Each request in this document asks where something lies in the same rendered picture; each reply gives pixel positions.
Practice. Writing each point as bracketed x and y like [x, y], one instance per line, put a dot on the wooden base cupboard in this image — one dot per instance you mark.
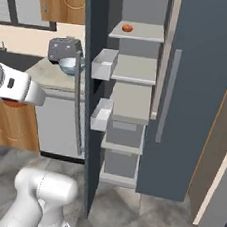
[8, 127]

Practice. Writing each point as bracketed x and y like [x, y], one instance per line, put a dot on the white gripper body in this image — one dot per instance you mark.
[35, 93]

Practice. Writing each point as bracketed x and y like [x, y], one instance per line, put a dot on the grey fridge drawer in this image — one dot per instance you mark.
[120, 162]
[124, 135]

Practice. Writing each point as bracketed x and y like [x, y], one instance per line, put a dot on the pale blue glass bowl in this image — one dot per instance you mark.
[69, 66]

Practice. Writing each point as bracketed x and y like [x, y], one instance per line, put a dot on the wooden wall cupboard door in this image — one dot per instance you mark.
[66, 1]

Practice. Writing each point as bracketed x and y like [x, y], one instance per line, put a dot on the silver dishwasher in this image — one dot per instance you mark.
[56, 126]

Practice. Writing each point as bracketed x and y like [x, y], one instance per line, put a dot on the dark blue closed fridge door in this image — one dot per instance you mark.
[200, 95]

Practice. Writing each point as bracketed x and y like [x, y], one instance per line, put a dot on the dark blue open fridge door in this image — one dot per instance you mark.
[95, 24]

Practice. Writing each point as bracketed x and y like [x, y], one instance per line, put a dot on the grey fridge shelf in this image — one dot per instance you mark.
[144, 32]
[131, 104]
[136, 70]

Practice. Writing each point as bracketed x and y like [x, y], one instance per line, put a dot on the orange-red sweet potato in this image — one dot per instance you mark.
[12, 103]

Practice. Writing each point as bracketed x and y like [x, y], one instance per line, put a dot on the white door bin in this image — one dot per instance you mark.
[103, 66]
[101, 116]

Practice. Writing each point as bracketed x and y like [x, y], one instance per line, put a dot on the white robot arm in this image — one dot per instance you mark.
[41, 190]

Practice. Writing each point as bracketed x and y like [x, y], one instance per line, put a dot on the red round vegetable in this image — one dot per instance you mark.
[127, 27]

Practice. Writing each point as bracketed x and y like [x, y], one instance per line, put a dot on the silver toaster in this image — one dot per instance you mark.
[61, 48]

